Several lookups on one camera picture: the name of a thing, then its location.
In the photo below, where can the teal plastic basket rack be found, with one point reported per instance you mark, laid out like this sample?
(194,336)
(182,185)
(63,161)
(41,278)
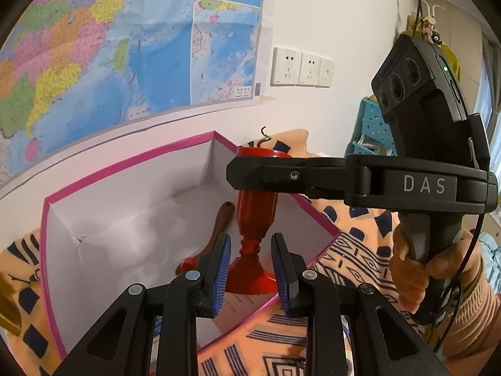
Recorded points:
(375,125)

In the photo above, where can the gold metal tumbler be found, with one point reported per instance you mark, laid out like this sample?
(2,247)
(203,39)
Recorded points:
(8,309)

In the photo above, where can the light blue cloth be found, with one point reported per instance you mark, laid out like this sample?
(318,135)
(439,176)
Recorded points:
(492,244)

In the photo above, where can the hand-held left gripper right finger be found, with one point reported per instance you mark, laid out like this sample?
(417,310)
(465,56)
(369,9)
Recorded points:
(278,274)

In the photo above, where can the colourful wall map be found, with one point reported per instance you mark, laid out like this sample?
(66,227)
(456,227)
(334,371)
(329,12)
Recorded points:
(117,66)

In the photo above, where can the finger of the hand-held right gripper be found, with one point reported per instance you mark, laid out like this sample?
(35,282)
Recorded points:
(274,174)

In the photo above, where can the pink cardboard box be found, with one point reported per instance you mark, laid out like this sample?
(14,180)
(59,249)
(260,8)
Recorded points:
(137,211)

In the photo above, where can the brown wooden brush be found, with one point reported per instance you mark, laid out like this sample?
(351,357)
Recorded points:
(221,223)

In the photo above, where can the person's right hand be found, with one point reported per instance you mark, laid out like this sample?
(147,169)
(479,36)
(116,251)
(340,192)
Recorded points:
(446,266)

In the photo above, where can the white wall socket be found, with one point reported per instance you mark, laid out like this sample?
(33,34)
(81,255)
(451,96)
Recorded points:
(310,69)
(287,66)

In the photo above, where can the person's right forearm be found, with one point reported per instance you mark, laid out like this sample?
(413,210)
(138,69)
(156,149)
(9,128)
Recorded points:
(477,313)

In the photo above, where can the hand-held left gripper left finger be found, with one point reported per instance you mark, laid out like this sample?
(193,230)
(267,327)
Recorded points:
(223,270)

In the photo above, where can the yellow coat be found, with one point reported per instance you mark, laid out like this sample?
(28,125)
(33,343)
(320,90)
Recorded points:
(452,60)

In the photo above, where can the red goblet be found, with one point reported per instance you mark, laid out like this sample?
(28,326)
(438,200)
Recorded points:
(254,215)

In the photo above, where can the orange patterned blanket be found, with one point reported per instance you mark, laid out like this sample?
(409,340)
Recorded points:
(352,250)

